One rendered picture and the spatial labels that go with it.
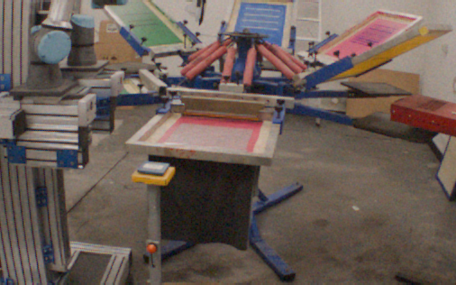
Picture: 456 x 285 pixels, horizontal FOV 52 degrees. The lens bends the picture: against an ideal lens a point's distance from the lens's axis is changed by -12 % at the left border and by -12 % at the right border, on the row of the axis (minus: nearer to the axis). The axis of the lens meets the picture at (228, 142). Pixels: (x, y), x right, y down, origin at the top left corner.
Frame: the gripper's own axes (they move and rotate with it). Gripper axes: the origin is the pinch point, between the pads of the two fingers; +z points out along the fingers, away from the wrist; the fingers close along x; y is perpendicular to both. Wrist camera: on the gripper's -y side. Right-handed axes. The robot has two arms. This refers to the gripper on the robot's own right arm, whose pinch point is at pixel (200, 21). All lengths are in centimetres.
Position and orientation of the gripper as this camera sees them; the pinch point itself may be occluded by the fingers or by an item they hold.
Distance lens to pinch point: 192.2
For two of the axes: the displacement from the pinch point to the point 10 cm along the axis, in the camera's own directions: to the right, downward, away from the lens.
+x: -1.3, 0.0, -9.9
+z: -0.9, 10.0, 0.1
